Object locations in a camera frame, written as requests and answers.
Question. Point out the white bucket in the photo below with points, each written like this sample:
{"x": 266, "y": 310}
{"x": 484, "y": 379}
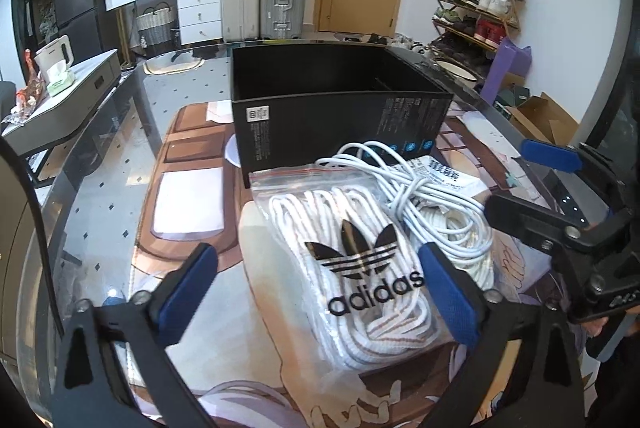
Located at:
{"x": 456, "y": 71}

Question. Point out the grey side table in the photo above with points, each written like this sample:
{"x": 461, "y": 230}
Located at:
{"x": 59, "y": 118}

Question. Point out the brown cardboard box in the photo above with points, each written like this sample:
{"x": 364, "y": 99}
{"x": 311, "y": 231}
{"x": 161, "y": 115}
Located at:
{"x": 541, "y": 118}

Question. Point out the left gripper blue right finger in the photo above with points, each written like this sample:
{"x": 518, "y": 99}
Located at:
{"x": 544, "y": 387}

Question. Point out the shoe rack with shoes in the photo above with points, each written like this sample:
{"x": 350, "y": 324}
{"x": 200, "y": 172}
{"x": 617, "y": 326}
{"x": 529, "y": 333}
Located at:
{"x": 469, "y": 32}

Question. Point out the anime printed table mat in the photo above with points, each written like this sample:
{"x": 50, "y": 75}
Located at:
{"x": 171, "y": 179}

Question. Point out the green tissue pack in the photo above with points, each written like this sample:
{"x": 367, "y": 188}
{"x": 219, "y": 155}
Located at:
{"x": 58, "y": 77}

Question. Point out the white electric kettle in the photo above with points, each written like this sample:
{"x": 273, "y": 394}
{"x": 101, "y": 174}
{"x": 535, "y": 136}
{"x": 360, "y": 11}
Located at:
{"x": 55, "y": 58}

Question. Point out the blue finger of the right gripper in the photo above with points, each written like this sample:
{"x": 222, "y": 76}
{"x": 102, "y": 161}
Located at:
{"x": 537, "y": 227}
{"x": 550, "y": 155}

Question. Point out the woven basket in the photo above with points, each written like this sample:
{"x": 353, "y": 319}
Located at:
{"x": 156, "y": 29}

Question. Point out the black cardboard box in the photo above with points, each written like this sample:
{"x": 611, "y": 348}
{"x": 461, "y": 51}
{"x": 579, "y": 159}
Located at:
{"x": 296, "y": 102}

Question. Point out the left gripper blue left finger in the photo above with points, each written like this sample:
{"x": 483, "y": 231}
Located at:
{"x": 91, "y": 389}

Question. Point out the adidas bag of white laces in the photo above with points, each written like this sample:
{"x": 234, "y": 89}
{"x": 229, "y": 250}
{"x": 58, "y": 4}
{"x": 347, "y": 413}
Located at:
{"x": 364, "y": 291}

